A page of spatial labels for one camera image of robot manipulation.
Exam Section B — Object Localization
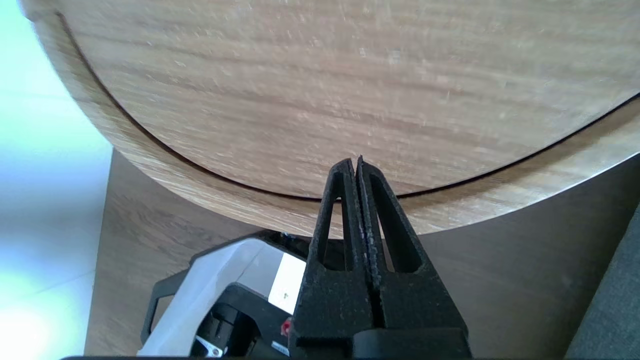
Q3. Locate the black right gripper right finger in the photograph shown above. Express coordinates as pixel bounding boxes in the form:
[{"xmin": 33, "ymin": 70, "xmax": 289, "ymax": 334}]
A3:
[{"xmin": 356, "ymin": 156, "xmax": 469, "ymax": 331}]

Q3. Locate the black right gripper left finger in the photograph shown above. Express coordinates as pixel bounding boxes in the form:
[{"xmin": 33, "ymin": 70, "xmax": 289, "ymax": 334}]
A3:
[{"xmin": 290, "ymin": 159, "xmax": 376, "ymax": 357}]

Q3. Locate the white printed paper label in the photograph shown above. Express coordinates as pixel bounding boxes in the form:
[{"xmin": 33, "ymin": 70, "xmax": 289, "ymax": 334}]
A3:
[{"xmin": 269, "ymin": 252, "xmax": 307, "ymax": 316}]

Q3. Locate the white box-shaped device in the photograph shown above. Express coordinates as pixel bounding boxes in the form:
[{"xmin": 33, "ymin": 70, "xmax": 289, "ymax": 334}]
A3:
[{"xmin": 140, "ymin": 230, "xmax": 311, "ymax": 358}]

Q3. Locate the round wooden side table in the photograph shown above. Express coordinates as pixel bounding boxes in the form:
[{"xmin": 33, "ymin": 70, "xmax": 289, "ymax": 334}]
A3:
[{"xmin": 20, "ymin": 0, "xmax": 640, "ymax": 238}]

